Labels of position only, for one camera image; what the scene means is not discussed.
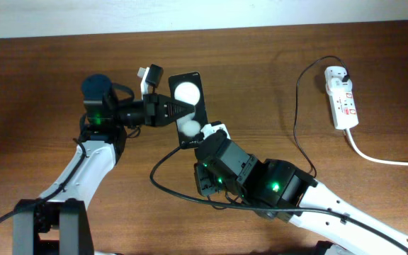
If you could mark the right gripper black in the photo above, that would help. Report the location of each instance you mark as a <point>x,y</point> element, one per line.
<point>207,185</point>

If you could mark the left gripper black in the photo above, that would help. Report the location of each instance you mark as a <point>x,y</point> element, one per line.
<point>156,109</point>

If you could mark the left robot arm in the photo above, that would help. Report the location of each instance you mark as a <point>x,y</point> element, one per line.
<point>56,222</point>

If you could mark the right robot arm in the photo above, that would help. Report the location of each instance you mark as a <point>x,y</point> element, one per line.
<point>277,188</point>

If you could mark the white charger plug adapter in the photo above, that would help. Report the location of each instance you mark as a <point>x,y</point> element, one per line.
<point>336,85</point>

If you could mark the white power strip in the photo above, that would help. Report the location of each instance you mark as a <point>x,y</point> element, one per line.
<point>343,107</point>

